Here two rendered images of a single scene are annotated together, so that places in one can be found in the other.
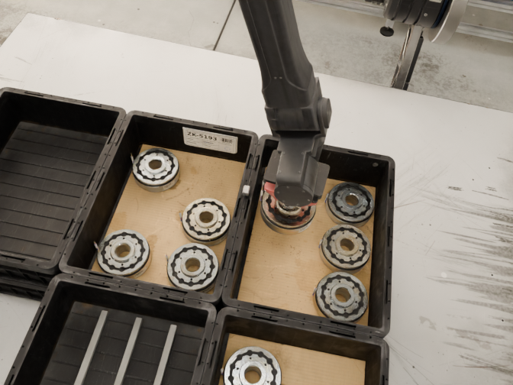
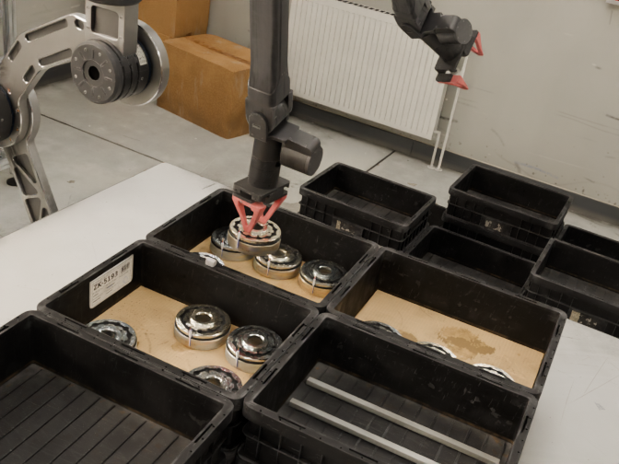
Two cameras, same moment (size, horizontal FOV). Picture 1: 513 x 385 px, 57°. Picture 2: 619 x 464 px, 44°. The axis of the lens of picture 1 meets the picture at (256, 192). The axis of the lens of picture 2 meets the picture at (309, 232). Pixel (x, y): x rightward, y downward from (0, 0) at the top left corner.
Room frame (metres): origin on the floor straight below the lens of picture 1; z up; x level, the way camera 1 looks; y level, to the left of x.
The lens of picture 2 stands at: (0.01, 1.17, 1.72)
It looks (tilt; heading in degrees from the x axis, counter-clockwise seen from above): 29 degrees down; 286
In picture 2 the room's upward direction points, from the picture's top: 10 degrees clockwise
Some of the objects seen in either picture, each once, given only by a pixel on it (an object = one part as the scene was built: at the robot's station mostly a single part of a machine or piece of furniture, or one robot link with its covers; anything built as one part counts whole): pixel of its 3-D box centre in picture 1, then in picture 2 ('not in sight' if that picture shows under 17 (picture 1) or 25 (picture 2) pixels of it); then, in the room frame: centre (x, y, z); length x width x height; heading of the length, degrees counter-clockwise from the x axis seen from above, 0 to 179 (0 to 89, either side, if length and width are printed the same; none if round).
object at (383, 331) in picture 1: (316, 225); (265, 245); (0.47, -0.12, 0.92); 0.40 x 0.30 x 0.02; 174
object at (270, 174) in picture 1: (298, 166); (263, 173); (0.47, -0.06, 1.11); 0.10 x 0.07 x 0.07; 78
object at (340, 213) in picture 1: (351, 201); (234, 237); (0.57, -0.21, 0.86); 0.10 x 0.10 x 0.01
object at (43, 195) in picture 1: (34, 184); (64, 438); (0.52, 0.47, 0.87); 0.40 x 0.30 x 0.11; 174
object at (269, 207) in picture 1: (288, 203); (255, 229); (0.47, -0.06, 0.98); 0.10 x 0.10 x 0.01
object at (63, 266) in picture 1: (169, 197); (182, 314); (0.49, 0.17, 0.92); 0.40 x 0.30 x 0.02; 174
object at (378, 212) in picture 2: not in sight; (357, 248); (0.49, -1.19, 0.37); 0.40 x 0.30 x 0.45; 172
